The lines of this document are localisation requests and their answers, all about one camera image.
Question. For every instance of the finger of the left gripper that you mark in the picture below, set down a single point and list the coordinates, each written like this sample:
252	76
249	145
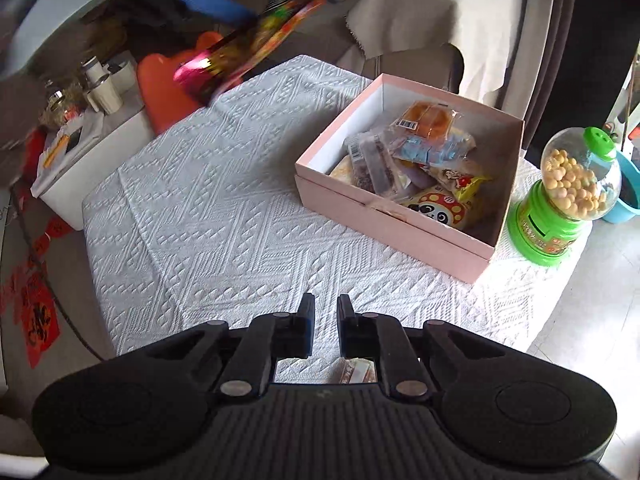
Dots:
227	12

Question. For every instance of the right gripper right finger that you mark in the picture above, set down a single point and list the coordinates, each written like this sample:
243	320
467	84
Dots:
380	338

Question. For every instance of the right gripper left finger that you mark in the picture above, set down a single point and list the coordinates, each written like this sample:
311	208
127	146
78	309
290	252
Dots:
269	339

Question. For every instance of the dark red snack pouch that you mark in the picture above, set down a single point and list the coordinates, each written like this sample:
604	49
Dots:
216	69

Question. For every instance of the grey dark snack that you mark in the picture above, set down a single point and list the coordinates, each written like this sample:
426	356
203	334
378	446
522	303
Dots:
357	152

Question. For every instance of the blue pig cartoon snack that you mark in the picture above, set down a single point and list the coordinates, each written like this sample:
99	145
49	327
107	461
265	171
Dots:
429	152

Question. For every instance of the brown bread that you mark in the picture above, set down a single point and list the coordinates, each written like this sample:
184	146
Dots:
431	121

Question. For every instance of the yellow white snack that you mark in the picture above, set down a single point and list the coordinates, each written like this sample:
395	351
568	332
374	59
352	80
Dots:
358	371

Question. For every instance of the brown knitted gloved hand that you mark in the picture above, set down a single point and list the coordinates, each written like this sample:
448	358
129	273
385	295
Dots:
23	96

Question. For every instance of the orange plastic chair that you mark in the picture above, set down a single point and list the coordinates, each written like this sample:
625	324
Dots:
165	102

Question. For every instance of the white cups on cabinet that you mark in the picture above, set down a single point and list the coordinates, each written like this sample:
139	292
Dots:
106	84

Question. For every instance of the grey sofa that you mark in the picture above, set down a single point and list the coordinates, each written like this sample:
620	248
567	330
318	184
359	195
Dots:
325	36

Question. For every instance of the white textured tablecloth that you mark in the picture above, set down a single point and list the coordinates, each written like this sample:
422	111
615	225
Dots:
205	223

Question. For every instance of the yellow panda snack bag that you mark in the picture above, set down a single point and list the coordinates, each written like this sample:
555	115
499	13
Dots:
454	199

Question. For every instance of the red white rice cracker pack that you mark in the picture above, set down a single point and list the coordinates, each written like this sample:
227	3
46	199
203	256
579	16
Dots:
343	171

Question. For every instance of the red paper decoration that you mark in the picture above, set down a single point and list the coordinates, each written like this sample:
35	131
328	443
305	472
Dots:
27	298

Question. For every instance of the green candy dispenser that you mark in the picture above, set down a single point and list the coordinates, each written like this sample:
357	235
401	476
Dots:
580	182

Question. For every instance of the beige cloth on sofa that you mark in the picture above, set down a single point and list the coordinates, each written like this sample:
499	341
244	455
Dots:
463	46

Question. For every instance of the blue plastic basin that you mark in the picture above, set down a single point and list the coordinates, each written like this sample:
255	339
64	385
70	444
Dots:
627	205

